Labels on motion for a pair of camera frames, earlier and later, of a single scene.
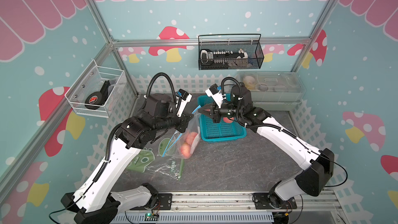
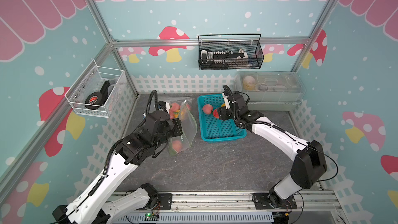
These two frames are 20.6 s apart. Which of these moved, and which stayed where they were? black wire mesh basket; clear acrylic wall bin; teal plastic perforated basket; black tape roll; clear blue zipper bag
Moved: clear blue zipper bag
Stayed: black tape roll; clear acrylic wall bin; black wire mesh basket; teal plastic perforated basket
